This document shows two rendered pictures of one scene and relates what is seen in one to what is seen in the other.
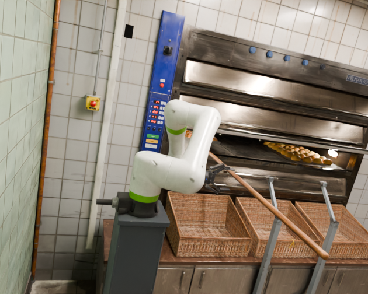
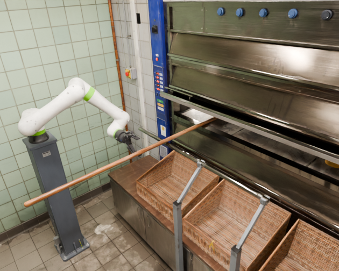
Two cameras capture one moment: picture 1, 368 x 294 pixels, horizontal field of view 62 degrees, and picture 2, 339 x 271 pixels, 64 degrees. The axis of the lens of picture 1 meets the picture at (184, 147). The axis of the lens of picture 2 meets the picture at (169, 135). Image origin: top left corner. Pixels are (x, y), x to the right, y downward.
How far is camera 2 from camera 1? 252 cm
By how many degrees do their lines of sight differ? 66
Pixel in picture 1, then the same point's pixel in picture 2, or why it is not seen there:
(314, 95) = (317, 65)
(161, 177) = not seen: hidden behind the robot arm
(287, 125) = (276, 108)
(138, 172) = not seen: hidden behind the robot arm
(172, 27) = (154, 7)
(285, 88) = (267, 57)
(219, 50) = (193, 19)
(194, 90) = (180, 62)
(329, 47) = not seen: outside the picture
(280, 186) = (277, 188)
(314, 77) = (315, 34)
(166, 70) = (157, 45)
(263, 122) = (244, 100)
